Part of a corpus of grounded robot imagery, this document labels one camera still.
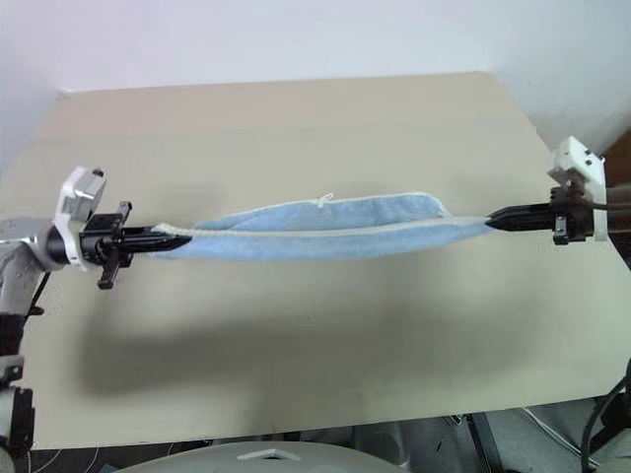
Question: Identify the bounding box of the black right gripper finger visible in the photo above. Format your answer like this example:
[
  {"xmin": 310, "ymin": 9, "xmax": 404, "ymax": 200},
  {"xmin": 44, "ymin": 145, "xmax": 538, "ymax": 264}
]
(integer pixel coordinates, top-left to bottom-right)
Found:
[
  {"xmin": 485, "ymin": 217, "xmax": 556, "ymax": 233},
  {"xmin": 485, "ymin": 203, "xmax": 555, "ymax": 222}
]

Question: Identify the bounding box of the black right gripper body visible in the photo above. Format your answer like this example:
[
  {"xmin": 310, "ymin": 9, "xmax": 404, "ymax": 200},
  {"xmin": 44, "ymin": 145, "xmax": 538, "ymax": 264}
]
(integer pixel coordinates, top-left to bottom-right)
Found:
[{"xmin": 549, "ymin": 177, "xmax": 596, "ymax": 246}]

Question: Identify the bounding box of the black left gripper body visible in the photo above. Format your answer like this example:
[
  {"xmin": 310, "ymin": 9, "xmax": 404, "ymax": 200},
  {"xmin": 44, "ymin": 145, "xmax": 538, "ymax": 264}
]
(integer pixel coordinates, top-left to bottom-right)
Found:
[{"xmin": 77, "ymin": 200, "xmax": 134, "ymax": 291}]

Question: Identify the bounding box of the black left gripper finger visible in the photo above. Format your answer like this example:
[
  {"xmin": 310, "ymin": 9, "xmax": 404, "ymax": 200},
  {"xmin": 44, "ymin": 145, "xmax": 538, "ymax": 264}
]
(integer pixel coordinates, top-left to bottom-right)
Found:
[
  {"xmin": 128, "ymin": 225, "xmax": 192, "ymax": 243},
  {"xmin": 128, "ymin": 239, "xmax": 191, "ymax": 255}
]

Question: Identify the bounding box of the light blue fluffy towel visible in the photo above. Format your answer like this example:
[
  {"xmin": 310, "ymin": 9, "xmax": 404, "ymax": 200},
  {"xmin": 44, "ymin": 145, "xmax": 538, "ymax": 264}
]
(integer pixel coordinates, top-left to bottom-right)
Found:
[{"xmin": 150, "ymin": 190, "xmax": 494, "ymax": 261}]

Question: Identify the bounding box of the grey rounded cover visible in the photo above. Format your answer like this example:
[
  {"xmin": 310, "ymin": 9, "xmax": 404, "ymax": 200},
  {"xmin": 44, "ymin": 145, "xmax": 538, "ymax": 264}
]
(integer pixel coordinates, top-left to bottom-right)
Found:
[{"xmin": 142, "ymin": 439, "xmax": 395, "ymax": 473}]

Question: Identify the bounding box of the grey metal table leg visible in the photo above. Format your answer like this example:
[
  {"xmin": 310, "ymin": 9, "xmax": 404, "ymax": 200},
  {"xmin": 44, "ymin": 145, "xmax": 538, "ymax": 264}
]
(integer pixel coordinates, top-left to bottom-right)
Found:
[{"xmin": 462, "ymin": 411, "xmax": 497, "ymax": 473}]

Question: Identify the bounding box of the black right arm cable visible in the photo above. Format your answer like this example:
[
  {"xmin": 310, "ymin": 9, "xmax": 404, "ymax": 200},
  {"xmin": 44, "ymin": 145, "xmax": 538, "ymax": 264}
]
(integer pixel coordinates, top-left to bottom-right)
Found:
[{"xmin": 591, "ymin": 196, "xmax": 631, "ymax": 214}]

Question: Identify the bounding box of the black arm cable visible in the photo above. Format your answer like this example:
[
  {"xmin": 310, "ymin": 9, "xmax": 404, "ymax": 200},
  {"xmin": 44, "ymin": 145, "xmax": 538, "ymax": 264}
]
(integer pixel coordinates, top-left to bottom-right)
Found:
[
  {"xmin": 29, "ymin": 270, "xmax": 51, "ymax": 316},
  {"xmin": 591, "ymin": 196, "xmax": 631, "ymax": 214}
]

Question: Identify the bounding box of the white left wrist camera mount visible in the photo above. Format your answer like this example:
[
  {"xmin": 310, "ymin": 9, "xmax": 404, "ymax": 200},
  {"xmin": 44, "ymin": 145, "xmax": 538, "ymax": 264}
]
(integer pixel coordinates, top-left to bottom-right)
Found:
[{"xmin": 51, "ymin": 166, "xmax": 107, "ymax": 273}]

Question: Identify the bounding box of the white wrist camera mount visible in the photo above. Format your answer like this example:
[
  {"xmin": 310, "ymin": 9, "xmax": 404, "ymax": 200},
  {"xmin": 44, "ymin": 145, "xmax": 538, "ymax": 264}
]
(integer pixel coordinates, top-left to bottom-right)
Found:
[
  {"xmin": 546, "ymin": 136, "xmax": 607, "ymax": 243},
  {"xmin": 51, "ymin": 166, "xmax": 107, "ymax": 273}
]

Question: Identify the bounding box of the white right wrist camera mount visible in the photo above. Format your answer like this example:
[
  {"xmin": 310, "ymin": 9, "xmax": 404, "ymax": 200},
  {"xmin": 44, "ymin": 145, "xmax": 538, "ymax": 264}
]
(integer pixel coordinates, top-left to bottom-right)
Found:
[{"xmin": 546, "ymin": 136, "xmax": 607, "ymax": 243}]

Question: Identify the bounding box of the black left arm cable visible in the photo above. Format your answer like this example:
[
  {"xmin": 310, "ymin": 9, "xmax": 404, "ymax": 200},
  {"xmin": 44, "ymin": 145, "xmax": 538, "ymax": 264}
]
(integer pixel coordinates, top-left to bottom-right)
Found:
[{"xmin": 29, "ymin": 270, "xmax": 51, "ymax": 316}]

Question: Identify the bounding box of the black cable bundle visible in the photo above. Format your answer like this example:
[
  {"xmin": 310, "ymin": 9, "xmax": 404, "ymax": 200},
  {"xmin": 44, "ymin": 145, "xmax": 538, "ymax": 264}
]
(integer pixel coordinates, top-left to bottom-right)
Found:
[{"xmin": 581, "ymin": 359, "xmax": 631, "ymax": 467}]

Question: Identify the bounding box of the small white bracket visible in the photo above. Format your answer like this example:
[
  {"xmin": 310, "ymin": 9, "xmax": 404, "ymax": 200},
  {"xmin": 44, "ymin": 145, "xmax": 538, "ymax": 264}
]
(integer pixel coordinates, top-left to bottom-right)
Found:
[{"xmin": 236, "ymin": 447, "xmax": 303, "ymax": 463}]

